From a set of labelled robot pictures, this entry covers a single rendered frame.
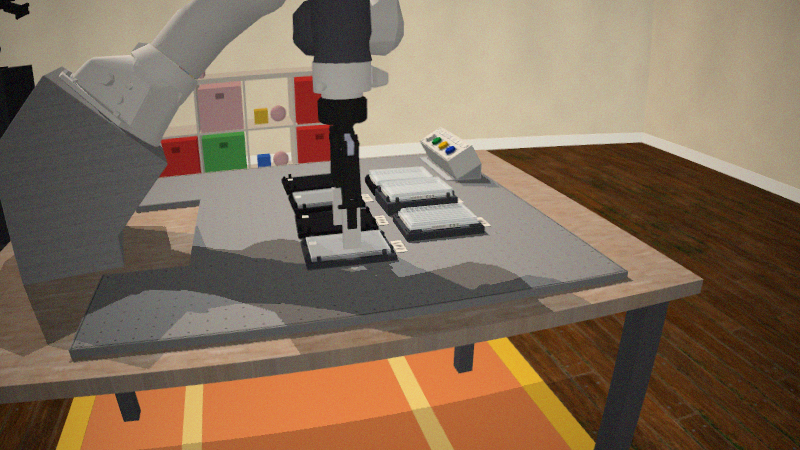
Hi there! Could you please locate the white control panel with four buttons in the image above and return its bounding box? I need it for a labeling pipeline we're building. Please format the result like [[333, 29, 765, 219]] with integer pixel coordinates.
[[419, 127, 482, 181]]

